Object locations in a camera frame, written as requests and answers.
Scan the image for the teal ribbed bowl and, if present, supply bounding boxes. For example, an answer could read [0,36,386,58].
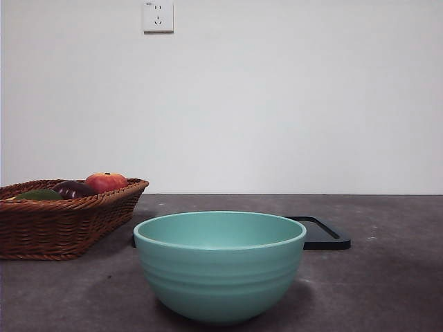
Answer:
[133,210,308,326]

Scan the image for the brown wicker basket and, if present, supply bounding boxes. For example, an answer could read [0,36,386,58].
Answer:
[0,178,150,261]

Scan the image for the red yellow apple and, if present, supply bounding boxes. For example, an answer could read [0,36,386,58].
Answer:
[84,172,129,194]

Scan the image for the dark red apple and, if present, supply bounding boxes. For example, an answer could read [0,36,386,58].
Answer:
[51,180,96,200]

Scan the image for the black rectangular tray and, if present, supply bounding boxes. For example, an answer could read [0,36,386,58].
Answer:
[132,215,352,251]

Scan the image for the green avocado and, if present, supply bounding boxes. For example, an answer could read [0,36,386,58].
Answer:
[13,189,64,202]

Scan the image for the white wall socket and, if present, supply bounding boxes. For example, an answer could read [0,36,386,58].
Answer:
[143,1,174,35]

